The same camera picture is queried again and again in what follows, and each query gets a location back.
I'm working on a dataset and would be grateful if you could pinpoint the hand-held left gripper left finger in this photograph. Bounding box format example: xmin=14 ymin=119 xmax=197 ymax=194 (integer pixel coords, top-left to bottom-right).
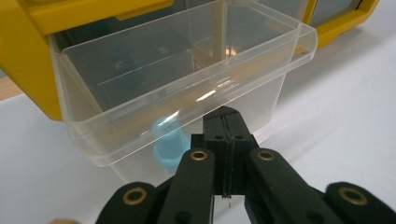
xmin=191 ymin=105 xmax=232 ymax=198

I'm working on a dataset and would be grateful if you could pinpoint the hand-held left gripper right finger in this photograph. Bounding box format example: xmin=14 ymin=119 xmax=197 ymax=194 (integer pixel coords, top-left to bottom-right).
xmin=222 ymin=105 xmax=260 ymax=198

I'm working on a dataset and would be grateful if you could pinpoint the small blue plastic part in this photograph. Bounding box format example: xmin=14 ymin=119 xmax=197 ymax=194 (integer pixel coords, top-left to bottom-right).
xmin=150 ymin=116 xmax=191 ymax=172

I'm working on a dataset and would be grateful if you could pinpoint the clear plastic drawer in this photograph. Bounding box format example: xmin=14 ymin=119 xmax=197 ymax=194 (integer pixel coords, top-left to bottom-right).
xmin=48 ymin=0 xmax=318 ymax=185

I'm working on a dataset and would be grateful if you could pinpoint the yellow black drawer organizer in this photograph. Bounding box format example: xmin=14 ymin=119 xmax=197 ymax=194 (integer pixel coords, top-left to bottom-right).
xmin=0 ymin=0 xmax=381 ymax=122

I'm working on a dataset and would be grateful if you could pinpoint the set of clear drawers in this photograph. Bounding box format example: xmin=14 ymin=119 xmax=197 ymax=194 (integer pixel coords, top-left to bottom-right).
xmin=260 ymin=0 xmax=362 ymax=27

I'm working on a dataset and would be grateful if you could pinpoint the wooden table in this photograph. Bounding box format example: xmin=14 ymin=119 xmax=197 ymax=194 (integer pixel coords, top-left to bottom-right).
xmin=0 ymin=76 xmax=24 ymax=102

